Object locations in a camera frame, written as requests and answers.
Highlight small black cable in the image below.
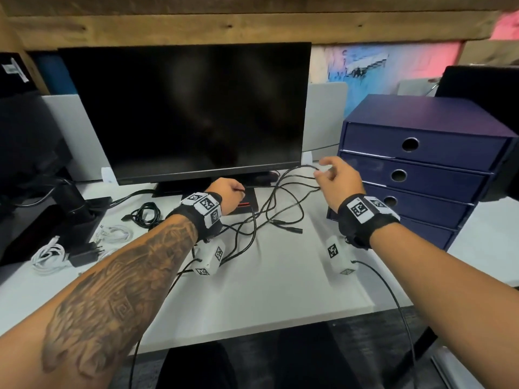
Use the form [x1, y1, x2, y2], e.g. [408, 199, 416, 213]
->
[121, 202, 165, 231]

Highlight navy blue drawer unit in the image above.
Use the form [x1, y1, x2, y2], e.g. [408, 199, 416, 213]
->
[326, 94, 519, 252]

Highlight person's left hand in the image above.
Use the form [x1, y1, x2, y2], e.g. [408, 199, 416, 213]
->
[204, 178, 246, 217]

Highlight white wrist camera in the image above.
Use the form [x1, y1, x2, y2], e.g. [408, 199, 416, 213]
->
[192, 238, 226, 277]
[325, 235, 358, 277]

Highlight person's left forearm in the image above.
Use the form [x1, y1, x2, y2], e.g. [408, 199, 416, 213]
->
[0, 216, 198, 389]

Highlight small black oval device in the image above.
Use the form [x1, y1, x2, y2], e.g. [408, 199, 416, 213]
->
[242, 171, 281, 187]

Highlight person's black trousers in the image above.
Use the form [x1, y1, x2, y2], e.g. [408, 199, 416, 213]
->
[156, 321, 362, 389]

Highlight black wrist strap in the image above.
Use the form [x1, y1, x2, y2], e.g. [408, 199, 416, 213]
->
[337, 193, 401, 251]
[166, 191, 224, 244]

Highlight black monitor power cable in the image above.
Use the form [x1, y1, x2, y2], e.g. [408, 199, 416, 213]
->
[15, 177, 75, 208]

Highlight white partition panel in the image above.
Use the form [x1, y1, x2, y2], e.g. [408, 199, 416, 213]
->
[42, 94, 113, 183]
[302, 81, 349, 163]

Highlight long black cable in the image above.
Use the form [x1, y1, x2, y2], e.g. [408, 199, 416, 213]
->
[221, 163, 326, 265]

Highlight black computer monitor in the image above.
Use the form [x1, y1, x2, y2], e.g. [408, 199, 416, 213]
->
[58, 42, 313, 187]

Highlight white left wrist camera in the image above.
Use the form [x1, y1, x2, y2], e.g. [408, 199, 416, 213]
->
[192, 238, 226, 277]

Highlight black charger plug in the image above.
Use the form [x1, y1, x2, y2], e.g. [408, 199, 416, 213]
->
[68, 242, 103, 269]

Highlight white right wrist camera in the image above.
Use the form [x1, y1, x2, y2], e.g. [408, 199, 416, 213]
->
[325, 235, 358, 277]

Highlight black monitor link cable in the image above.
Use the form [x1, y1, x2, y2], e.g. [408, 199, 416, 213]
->
[107, 188, 158, 210]

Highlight white background table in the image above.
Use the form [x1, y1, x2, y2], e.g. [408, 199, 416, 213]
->
[397, 78, 442, 97]

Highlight black left wrist strap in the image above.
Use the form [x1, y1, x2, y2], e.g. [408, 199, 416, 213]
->
[166, 191, 224, 244]

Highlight person's right hand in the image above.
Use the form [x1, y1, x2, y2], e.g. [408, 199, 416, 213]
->
[314, 156, 367, 213]

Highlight black monitor arm base plate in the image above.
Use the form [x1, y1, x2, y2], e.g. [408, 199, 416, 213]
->
[0, 196, 113, 267]

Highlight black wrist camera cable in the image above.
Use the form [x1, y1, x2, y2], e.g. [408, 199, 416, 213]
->
[129, 258, 202, 389]
[351, 259, 418, 389]

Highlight person's right forearm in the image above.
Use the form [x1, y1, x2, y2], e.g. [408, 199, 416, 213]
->
[369, 222, 519, 389]

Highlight white cable with black charger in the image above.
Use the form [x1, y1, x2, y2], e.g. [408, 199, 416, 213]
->
[30, 236, 70, 277]

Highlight black right wrist strap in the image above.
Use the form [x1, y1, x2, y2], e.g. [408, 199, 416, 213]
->
[337, 193, 401, 251]

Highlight black panel with white sticker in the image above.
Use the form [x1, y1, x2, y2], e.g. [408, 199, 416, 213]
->
[0, 52, 40, 98]

